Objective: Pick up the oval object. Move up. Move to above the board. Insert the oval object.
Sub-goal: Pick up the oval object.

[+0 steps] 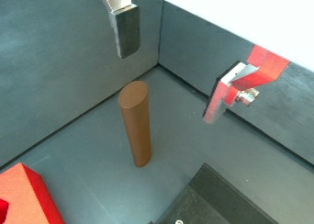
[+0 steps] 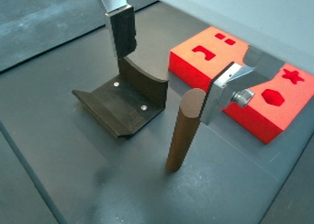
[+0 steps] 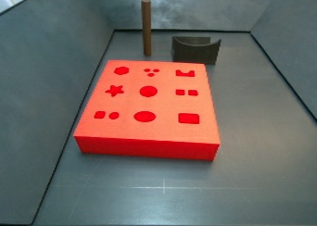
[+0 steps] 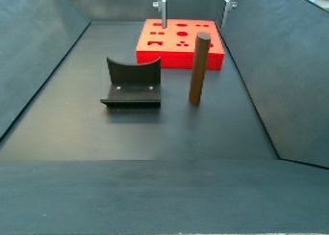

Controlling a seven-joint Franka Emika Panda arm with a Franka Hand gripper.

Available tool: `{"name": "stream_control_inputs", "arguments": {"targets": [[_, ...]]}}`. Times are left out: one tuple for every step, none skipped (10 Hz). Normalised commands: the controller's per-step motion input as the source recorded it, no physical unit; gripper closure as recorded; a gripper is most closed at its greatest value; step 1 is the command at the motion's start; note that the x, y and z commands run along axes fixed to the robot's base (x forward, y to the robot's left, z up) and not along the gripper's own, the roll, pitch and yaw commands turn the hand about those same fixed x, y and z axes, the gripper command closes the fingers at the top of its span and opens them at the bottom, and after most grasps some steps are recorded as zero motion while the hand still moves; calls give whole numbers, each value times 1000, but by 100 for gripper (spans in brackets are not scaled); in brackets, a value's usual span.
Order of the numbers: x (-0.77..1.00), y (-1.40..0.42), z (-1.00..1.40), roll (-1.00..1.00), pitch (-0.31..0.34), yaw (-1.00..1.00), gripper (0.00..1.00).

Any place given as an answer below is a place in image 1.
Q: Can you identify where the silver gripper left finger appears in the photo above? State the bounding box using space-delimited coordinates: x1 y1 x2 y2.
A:
103 0 140 59

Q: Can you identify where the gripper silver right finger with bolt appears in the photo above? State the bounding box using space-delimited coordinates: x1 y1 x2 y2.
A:
203 45 290 123

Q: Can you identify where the brown oval peg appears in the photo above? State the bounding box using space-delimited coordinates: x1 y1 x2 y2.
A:
118 81 151 167

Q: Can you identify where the red shape-sorting board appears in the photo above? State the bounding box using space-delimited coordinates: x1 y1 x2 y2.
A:
0 163 65 224

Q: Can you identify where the black curved holder bracket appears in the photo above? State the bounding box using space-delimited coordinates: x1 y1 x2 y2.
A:
150 163 278 224

